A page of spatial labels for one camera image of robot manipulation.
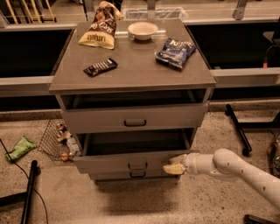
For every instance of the clear plastic bin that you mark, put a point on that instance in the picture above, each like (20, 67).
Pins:
(158, 13)

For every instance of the black stand leg left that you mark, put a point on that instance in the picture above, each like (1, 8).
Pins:
(25, 197)

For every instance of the black snack bar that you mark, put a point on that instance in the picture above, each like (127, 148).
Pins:
(100, 67)

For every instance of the black stand leg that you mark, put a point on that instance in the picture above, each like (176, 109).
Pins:
(242, 126)
(25, 197)

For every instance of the white bowl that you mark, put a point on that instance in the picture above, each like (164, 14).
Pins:
(142, 30)

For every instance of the wire basket with snacks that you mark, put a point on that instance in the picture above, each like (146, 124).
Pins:
(58, 143)

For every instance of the black stand leg right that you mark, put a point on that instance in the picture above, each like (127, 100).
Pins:
(242, 126)

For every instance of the blue chip bag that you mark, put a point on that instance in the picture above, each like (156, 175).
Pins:
(175, 53)

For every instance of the grey top drawer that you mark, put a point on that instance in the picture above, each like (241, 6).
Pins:
(151, 110)

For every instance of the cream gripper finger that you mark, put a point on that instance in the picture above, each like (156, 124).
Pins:
(174, 169)
(177, 159)

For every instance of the black object bottom right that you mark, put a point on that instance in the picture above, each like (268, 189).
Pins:
(251, 219)

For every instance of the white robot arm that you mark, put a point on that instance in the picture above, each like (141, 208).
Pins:
(227, 166)

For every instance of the wooden chair legs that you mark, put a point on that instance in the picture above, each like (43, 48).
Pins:
(27, 11)

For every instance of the green snack bag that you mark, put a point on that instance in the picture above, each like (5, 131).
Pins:
(21, 148)

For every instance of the dark basket right edge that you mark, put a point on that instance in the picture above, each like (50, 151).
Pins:
(273, 156)

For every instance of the grey bottom drawer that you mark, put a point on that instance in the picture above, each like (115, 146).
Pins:
(130, 174)

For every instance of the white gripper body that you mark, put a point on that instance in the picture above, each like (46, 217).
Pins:
(191, 164)

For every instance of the grey drawer cabinet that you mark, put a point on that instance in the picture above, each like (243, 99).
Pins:
(137, 69)

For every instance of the brown yellow chip bag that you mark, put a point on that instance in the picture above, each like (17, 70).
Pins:
(102, 31)

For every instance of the grey drawer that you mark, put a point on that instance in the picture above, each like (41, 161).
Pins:
(151, 110)
(130, 174)
(133, 150)

